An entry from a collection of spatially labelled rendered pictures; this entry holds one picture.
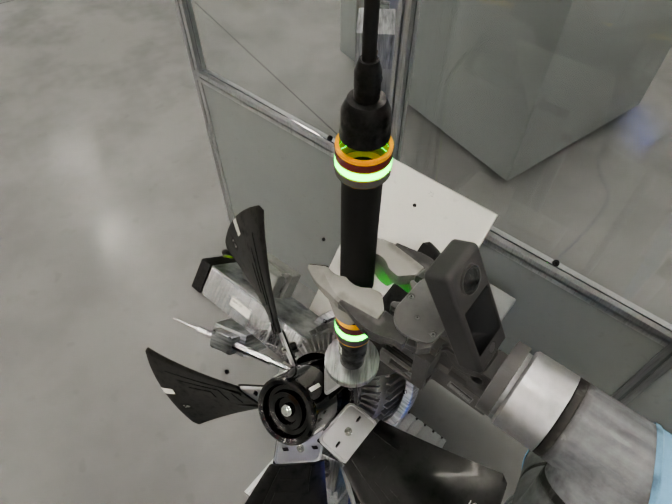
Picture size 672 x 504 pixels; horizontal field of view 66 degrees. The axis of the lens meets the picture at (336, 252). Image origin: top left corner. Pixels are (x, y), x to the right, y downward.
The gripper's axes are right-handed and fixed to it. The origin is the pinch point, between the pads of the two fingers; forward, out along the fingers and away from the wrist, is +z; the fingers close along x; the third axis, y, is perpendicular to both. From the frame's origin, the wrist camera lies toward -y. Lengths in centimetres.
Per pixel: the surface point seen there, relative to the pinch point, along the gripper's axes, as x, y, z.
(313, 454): -5, 57, 1
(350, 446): -1.8, 48.0, -4.8
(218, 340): 0, 58, 32
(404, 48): 70, 24, 38
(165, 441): -18, 166, 73
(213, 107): 70, 80, 119
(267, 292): 5.7, 34.1, 20.2
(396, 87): 70, 35, 39
